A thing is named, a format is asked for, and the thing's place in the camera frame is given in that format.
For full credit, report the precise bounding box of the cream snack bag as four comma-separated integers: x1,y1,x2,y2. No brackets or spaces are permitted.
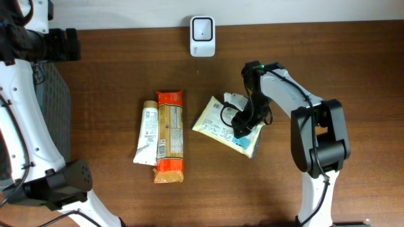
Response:
192,96,264,158

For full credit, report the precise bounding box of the orange cracker package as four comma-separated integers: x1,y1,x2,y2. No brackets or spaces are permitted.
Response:
154,91,184,183

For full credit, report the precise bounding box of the white tube brown cap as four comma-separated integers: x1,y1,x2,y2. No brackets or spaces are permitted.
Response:
133,100,158,166

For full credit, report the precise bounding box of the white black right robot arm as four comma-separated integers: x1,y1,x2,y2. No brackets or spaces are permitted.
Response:
230,61,351,226

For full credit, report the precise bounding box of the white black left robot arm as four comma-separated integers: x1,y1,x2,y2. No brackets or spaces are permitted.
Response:
1,0,124,226

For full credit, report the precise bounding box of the white barcode scanner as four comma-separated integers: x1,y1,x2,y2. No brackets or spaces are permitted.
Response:
189,16,216,57

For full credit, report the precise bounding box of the grey plastic mesh basket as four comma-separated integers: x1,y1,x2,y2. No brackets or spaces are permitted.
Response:
32,62,71,162

